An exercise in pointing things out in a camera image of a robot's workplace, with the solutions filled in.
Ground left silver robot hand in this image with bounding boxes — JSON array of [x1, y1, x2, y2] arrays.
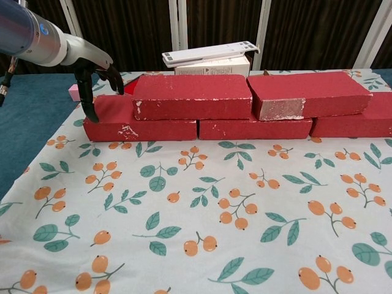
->
[[61, 33, 126, 124]]

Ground red brick with chipped edges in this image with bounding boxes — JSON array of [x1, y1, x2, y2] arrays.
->
[[131, 73, 254, 121]]

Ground red brick with bare end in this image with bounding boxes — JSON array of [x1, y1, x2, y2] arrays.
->
[[246, 70, 374, 121]]

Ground red brick with white scratches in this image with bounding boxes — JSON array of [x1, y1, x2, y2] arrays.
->
[[83, 94, 198, 142]]

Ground pink cube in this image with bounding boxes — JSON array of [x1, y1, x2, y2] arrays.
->
[[68, 84, 82, 102]]

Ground red ink pad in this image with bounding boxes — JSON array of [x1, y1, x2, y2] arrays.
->
[[123, 76, 143, 96]]

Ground white folding stand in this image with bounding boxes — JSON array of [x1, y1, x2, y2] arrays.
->
[[161, 40, 261, 69]]

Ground white printed cardboard box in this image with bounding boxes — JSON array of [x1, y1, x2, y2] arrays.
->
[[174, 56, 252, 77]]

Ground floral berry-print tablecloth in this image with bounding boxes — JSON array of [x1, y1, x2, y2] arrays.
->
[[0, 69, 392, 294]]

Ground white partition frame post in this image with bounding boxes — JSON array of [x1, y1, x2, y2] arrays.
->
[[352, 0, 392, 70], [258, 0, 272, 70], [59, 0, 83, 40], [170, 0, 188, 53]]

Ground black cable with metal connector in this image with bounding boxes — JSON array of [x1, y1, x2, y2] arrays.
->
[[0, 58, 16, 107]]

